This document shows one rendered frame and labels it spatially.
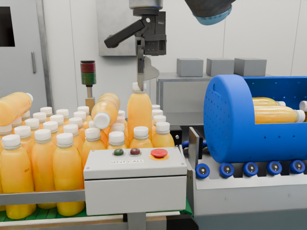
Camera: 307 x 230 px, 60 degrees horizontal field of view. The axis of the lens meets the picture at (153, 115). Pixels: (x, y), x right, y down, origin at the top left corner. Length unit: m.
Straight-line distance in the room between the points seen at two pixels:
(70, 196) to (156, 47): 0.44
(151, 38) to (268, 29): 4.03
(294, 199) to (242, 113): 0.34
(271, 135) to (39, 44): 3.90
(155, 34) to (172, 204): 0.43
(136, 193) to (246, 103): 0.40
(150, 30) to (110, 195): 0.43
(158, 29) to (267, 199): 0.60
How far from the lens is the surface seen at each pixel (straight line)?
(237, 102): 0.77
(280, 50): 4.78
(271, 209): 0.93
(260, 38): 4.63
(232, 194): 0.87
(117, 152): 0.57
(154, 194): 0.55
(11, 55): 4.53
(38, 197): 0.73
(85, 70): 1.15
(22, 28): 4.45
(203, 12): 0.70
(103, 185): 0.54
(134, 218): 0.62
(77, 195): 0.71
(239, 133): 0.77
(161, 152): 0.56
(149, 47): 0.73
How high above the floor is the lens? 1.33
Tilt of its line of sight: 15 degrees down
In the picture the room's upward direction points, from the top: straight up
